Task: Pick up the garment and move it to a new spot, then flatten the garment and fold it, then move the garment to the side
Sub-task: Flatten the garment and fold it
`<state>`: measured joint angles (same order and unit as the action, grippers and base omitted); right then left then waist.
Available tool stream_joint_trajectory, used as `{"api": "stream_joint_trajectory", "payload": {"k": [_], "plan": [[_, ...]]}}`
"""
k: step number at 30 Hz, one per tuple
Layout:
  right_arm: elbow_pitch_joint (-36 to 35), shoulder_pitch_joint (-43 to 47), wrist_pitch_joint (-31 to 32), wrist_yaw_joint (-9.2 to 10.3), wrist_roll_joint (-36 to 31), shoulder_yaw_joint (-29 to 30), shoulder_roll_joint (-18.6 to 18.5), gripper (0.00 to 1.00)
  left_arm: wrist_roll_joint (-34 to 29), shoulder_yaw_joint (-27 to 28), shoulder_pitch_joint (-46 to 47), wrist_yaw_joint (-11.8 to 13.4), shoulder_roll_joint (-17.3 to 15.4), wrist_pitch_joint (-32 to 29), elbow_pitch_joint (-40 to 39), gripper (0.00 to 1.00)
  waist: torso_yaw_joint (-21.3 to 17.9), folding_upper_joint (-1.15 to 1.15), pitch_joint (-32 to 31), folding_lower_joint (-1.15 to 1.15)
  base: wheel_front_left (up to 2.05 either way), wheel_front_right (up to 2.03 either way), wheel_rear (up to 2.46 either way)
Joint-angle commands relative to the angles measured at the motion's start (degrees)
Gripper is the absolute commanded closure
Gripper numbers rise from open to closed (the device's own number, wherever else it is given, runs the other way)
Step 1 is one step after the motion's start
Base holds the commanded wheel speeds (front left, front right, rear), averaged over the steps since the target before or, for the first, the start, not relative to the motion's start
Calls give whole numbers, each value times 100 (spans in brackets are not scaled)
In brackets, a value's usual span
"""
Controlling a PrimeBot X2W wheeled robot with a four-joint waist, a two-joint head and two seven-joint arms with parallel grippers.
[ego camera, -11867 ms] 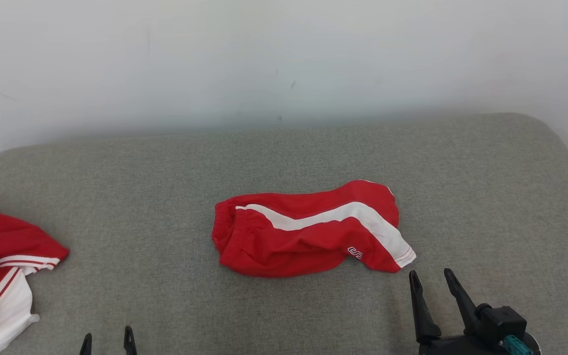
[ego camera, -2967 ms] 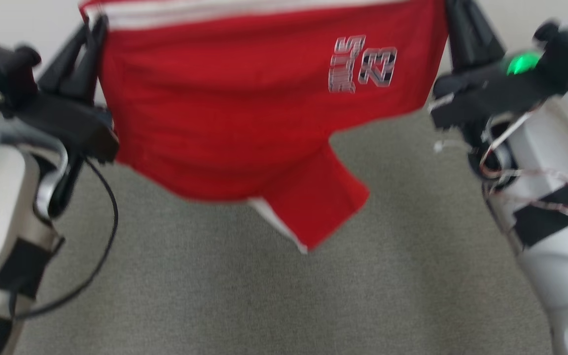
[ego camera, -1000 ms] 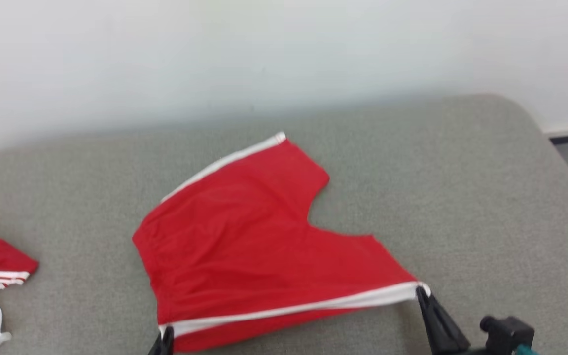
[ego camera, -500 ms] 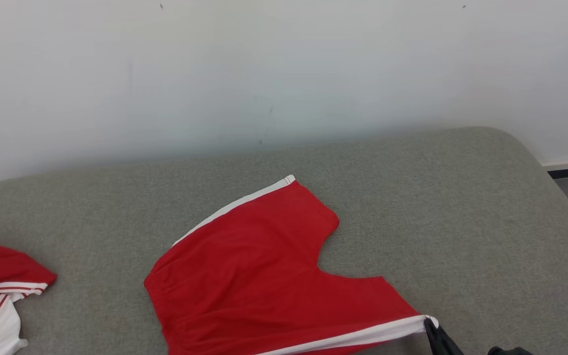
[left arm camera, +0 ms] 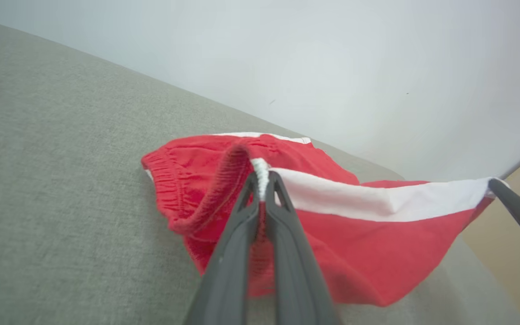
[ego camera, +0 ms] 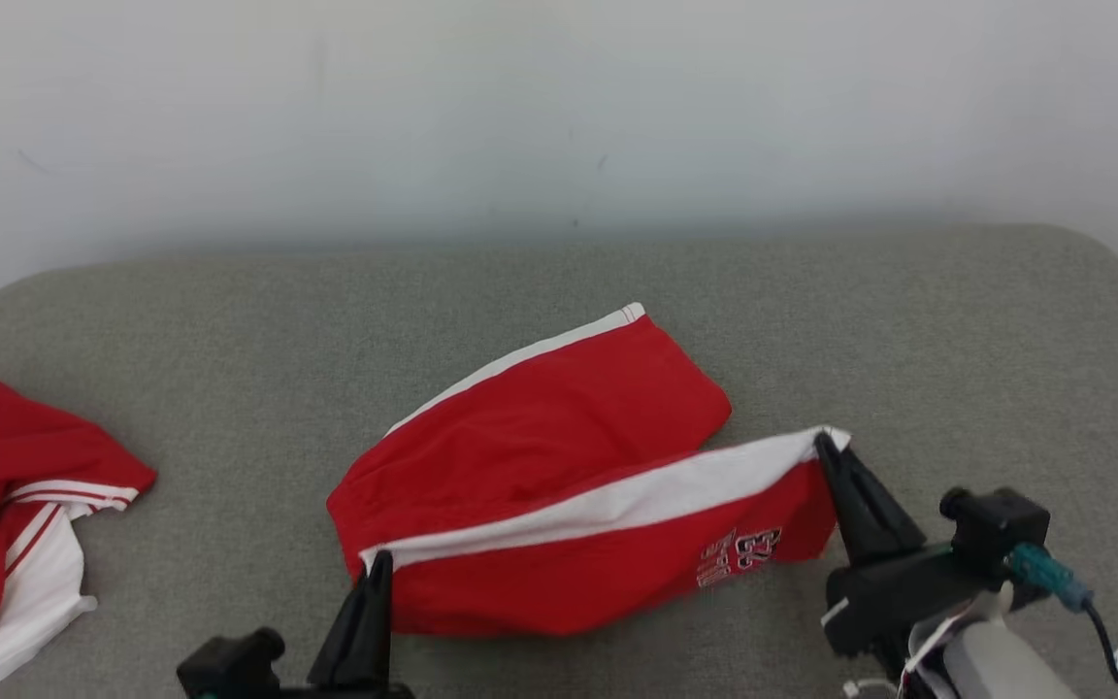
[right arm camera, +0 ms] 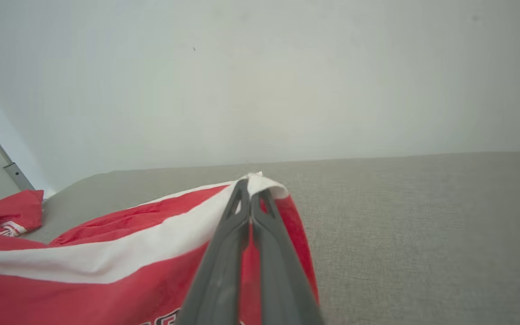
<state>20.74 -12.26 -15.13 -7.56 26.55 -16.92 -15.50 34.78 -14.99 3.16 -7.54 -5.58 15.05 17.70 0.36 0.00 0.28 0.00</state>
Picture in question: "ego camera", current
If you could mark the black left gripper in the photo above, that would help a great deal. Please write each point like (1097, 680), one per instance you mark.
(345, 693)

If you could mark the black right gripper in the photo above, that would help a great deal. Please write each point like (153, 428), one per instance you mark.
(889, 602)

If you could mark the red shorts with white stripe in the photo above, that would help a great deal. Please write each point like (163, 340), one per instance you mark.
(540, 437)

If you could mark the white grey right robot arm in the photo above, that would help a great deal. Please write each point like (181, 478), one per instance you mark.
(996, 665)

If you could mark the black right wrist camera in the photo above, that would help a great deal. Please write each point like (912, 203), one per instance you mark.
(996, 529)

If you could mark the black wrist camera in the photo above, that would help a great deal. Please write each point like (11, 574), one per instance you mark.
(229, 665)
(996, 529)

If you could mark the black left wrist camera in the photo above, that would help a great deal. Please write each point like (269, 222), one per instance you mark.
(229, 665)

